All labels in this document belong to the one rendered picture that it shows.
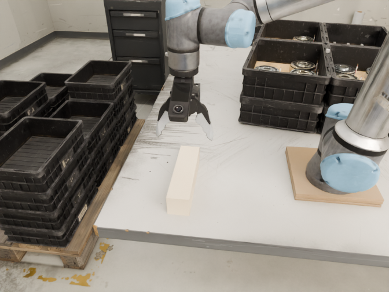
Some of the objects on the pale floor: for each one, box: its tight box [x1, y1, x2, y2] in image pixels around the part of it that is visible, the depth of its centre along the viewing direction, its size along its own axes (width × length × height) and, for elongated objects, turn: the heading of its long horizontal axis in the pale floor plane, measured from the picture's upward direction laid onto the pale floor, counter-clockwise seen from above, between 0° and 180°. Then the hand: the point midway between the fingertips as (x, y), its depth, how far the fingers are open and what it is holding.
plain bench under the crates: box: [93, 44, 389, 268], centre depth 157 cm, size 160×160×70 cm
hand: (184, 141), depth 84 cm, fingers open, 14 cm apart
